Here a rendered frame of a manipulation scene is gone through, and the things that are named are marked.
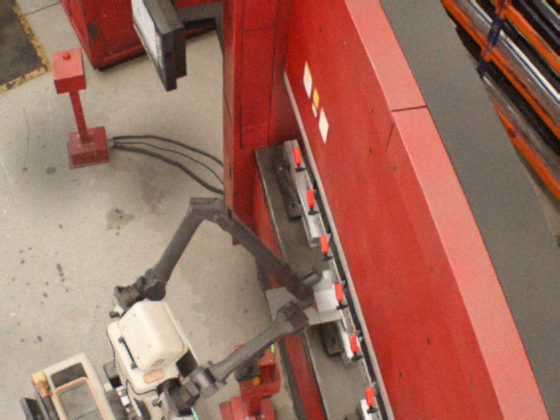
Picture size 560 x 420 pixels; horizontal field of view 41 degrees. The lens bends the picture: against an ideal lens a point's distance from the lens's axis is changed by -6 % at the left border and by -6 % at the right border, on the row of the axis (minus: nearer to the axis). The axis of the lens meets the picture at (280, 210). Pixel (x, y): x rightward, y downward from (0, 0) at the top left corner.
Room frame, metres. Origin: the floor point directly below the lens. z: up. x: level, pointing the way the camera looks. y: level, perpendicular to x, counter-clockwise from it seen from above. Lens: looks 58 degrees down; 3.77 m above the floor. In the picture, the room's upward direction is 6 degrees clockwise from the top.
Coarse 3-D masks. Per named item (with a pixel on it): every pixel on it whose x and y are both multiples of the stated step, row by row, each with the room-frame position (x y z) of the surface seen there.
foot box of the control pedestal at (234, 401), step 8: (232, 400) 1.14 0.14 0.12; (240, 400) 1.15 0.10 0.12; (264, 400) 1.16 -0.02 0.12; (224, 408) 1.13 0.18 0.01; (232, 408) 1.10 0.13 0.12; (240, 408) 1.11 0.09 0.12; (264, 408) 1.12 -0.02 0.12; (272, 408) 1.12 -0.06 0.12; (224, 416) 1.09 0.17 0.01; (232, 416) 1.09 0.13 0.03; (240, 416) 1.07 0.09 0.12; (272, 416) 1.08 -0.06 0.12
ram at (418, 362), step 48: (288, 48) 2.11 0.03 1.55; (336, 48) 1.65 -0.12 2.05; (336, 96) 1.59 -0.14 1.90; (336, 144) 1.53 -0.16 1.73; (336, 192) 1.46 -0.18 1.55; (384, 192) 1.18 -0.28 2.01; (336, 240) 1.39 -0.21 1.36; (384, 240) 1.11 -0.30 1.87; (384, 288) 1.03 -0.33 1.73; (432, 288) 0.85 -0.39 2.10; (384, 336) 0.94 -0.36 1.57; (432, 336) 0.77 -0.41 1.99; (384, 384) 0.84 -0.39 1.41; (432, 384) 0.68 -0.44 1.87
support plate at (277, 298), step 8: (328, 280) 1.41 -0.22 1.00; (280, 288) 1.35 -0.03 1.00; (320, 288) 1.37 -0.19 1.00; (328, 288) 1.37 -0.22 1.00; (272, 296) 1.31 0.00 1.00; (280, 296) 1.32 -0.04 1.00; (288, 296) 1.32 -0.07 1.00; (272, 304) 1.28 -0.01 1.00; (280, 304) 1.28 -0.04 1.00; (272, 312) 1.24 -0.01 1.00; (312, 312) 1.26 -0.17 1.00; (320, 312) 1.26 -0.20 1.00; (328, 312) 1.27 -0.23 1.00; (336, 312) 1.27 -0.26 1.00; (272, 320) 1.21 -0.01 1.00; (312, 320) 1.23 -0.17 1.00; (320, 320) 1.23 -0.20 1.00; (328, 320) 1.23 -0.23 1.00
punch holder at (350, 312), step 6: (348, 288) 1.21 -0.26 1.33; (348, 294) 1.20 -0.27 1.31; (342, 300) 1.22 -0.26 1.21; (348, 300) 1.19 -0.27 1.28; (348, 306) 1.18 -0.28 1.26; (354, 306) 1.14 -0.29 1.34; (348, 312) 1.16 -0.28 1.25; (354, 312) 1.13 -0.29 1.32; (348, 318) 1.15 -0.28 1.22; (354, 318) 1.12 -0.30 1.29; (348, 324) 1.14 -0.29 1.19; (354, 324) 1.11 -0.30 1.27; (360, 324) 1.09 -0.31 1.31; (354, 330) 1.09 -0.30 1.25; (360, 330) 1.09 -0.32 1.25; (360, 336) 1.10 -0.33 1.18
